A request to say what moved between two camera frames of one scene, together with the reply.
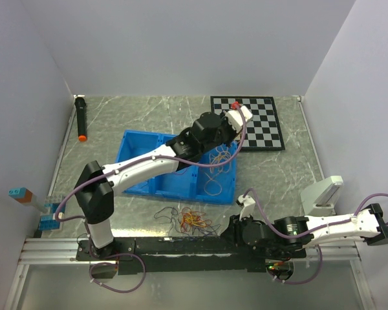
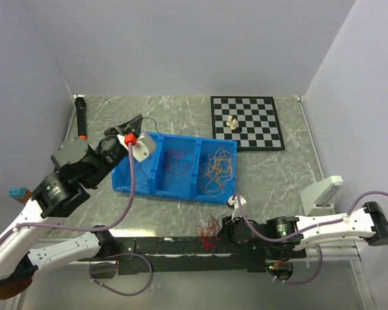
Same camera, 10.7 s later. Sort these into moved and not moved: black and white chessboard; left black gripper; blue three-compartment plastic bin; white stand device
Moved: left black gripper
Not moved: blue three-compartment plastic bin; white stand device; black and white chessboard
